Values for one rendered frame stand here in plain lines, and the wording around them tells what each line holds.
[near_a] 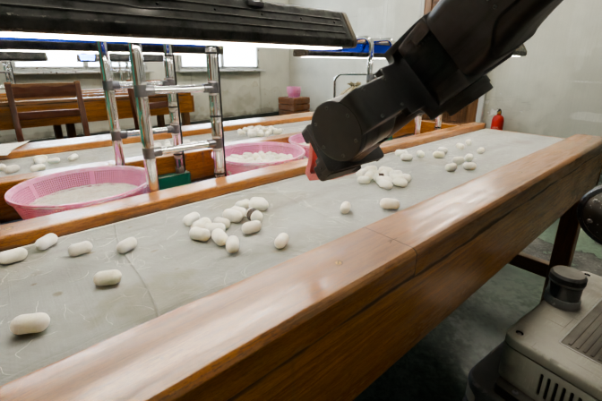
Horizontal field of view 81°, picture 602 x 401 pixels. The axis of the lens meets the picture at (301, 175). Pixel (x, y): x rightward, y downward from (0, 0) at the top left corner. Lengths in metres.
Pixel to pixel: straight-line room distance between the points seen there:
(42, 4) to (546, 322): 1.03
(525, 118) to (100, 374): 5.18
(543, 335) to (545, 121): 4.45
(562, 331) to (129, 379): 0.83
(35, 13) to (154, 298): 0.35
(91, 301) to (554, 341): 0.83
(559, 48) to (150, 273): 5.03
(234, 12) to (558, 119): 4.84
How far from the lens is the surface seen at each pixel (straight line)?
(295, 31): 0.67
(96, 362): 0.38
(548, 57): 5.24
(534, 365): 0.91
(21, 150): 1.35
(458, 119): 5.49
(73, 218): 0.69
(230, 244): 0.53
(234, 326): 0.38
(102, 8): 0.54
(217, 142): 0.80
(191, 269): 0.52
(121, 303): 0.48
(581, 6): 5.23
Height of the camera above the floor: 1.00
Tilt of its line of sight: 17 degrees down
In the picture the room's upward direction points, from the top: straight up
